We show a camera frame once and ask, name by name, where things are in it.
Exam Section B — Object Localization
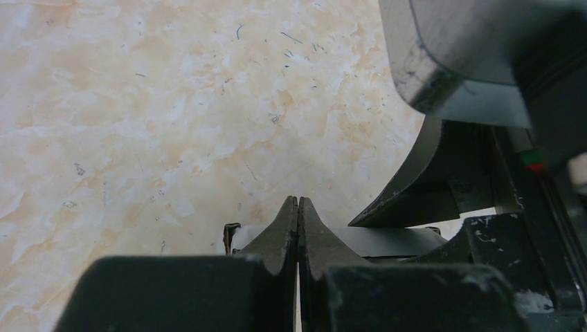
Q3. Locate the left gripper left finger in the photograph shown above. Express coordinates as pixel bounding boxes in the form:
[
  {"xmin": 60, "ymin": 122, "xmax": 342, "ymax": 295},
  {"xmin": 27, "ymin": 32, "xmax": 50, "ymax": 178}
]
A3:
[{"xmin": 55, "ymin": 196, "xmax": 298, "ymax": 331}]

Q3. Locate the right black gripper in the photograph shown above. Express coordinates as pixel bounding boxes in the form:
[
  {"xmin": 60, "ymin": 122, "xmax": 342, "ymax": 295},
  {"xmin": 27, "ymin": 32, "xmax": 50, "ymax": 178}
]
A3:
[{"xmin": 349, "ymin": 117, "xmax": 586, "ymax": 331}]

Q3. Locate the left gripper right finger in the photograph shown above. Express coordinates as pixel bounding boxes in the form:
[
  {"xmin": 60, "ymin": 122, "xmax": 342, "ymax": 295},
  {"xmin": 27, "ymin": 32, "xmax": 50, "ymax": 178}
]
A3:
[{"xmin": 298, "ymin": 197, "xmax": 527, "ymax": 331}]

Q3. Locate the white cardboard box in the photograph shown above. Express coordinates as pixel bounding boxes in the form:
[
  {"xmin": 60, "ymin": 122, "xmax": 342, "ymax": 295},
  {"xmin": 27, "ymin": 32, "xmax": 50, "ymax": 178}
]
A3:
[{"xmin": 215, "ymin": 224, "xmax": 447, "ymax": 258}]

